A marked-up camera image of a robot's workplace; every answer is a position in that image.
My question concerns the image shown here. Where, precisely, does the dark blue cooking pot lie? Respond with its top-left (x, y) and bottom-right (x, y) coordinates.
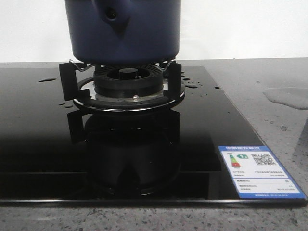
top-left (64, 0), bottom-right (181, 65)

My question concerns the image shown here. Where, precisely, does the black pot support grate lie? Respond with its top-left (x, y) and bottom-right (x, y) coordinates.
top-left (59, 60), bottom-right (185, 112)

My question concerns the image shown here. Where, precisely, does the black round gas burner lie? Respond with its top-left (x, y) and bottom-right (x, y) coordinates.
top-left (93, 64), bottom-right (163, 98)

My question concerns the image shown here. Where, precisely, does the black glass gas stove top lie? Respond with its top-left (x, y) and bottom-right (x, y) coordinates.
top-left (0, 66), bottom-right (308, 207)

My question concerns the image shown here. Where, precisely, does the blue white energy label sticker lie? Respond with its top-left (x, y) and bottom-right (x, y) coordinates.
top-left (218, 146), bottom-right (306, 199)

